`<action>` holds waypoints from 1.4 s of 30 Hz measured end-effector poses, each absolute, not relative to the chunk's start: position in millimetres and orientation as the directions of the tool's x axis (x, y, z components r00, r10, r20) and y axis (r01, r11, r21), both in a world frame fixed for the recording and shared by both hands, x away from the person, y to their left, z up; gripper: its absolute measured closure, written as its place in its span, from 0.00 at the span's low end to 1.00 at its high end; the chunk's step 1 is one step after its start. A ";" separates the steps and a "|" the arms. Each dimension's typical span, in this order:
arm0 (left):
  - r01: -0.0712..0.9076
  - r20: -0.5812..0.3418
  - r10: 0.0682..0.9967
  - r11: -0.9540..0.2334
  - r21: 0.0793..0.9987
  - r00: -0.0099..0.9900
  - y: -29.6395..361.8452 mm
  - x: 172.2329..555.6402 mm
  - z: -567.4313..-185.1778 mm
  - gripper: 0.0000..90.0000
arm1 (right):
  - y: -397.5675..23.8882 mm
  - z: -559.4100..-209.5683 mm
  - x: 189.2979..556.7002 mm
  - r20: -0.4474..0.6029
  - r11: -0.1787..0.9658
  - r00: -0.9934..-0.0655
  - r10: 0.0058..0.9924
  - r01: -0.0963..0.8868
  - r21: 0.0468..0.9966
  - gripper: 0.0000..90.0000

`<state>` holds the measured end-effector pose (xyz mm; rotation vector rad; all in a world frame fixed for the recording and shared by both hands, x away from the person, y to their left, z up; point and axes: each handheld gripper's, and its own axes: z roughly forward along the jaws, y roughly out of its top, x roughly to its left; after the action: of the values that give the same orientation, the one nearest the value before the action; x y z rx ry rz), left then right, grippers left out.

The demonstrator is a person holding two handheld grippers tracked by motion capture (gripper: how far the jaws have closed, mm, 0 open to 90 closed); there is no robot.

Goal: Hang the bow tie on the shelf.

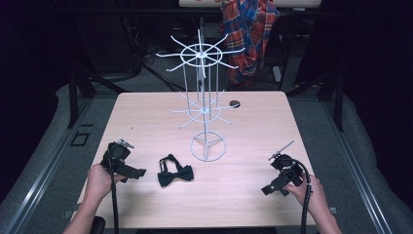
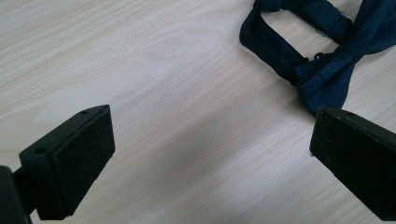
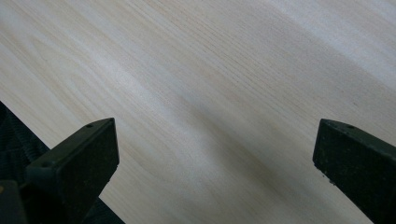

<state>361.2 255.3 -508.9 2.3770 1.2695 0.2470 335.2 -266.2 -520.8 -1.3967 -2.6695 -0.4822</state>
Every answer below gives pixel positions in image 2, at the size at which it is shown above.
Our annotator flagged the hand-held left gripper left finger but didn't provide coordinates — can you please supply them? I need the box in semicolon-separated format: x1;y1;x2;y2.
12;104;116;221

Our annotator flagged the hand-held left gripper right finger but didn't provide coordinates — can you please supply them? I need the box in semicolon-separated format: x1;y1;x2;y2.
309;105;396;222

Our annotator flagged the dark blue cloth garment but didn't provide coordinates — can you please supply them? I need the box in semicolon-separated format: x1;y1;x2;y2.
238;0;396;118

